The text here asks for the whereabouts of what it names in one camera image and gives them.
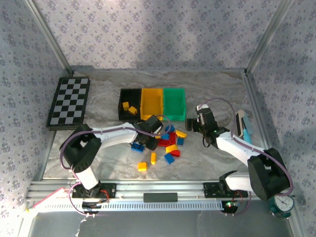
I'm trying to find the green plastic bin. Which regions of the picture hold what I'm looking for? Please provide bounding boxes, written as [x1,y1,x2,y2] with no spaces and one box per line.
[162,88,187,122]

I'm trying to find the white black handheld device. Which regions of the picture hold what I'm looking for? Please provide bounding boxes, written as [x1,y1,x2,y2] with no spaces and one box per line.
[235,110,245,138]

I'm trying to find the yellow plastic bin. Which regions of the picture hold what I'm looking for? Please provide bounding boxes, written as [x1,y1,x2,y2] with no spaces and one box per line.
[140,88,164,121]

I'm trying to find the blue plastic tool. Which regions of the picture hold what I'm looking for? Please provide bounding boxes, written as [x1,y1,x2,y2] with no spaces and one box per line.
[243,116,253,145]

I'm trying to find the black plastic bin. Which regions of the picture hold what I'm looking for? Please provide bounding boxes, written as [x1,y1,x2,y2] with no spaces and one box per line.
[118,88,143,121]

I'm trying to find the black rectangular block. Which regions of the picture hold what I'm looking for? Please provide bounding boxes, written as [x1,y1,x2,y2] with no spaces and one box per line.
[143,193,178,203]

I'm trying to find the black grey checkerboard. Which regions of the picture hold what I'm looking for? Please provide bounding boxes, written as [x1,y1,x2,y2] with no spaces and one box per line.
[46,77,91,131]

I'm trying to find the circuit board with led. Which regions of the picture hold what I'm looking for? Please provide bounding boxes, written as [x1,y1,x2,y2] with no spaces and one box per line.
[221,200,240,214]

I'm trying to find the black controller box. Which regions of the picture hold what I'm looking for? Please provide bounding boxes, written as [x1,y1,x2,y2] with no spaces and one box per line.
[82,200,111,211]

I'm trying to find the teal round clock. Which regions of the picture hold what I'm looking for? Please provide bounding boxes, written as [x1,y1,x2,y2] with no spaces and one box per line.
[268,194,295,221]

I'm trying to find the pink white strip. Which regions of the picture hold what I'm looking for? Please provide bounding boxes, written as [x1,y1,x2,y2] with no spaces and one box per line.
[26,187,67,214]

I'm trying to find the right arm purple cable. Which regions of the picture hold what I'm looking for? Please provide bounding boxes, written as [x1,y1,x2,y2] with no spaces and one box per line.
[198,98,294,217]

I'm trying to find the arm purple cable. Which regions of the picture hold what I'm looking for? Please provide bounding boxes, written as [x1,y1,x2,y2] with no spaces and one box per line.
[60,115,172,218]
[198,98,294,217]

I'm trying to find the aluminium frame bar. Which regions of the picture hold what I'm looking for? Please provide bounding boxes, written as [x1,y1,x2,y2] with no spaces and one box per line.
[72,68,247,74]
[243,70,306,237]
[32,70,75,182]

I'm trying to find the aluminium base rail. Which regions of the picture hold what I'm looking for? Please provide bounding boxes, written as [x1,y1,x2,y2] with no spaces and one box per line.
[26,180,261,201]

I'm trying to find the white slotted cable duct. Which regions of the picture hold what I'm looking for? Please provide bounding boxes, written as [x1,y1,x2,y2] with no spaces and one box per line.
[37,200,224,213]

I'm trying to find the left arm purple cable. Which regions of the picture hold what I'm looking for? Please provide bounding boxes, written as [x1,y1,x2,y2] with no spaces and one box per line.
[60,115,172,218]

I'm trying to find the aluminium frame post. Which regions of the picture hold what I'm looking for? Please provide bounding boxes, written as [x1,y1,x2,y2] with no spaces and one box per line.
[24,0,74,75]
[244,0,296,73]

